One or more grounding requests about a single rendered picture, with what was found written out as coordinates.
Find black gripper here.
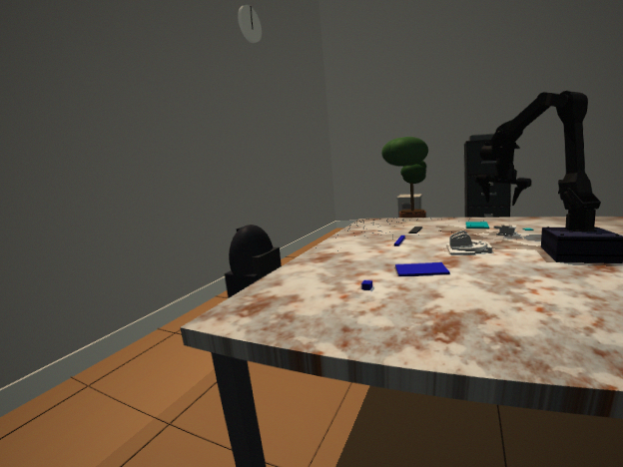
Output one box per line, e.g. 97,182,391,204
475,161,531,206

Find blue flat plate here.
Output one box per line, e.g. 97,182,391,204
395,262,450,276

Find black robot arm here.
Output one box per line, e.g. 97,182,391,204
480,91,600,232

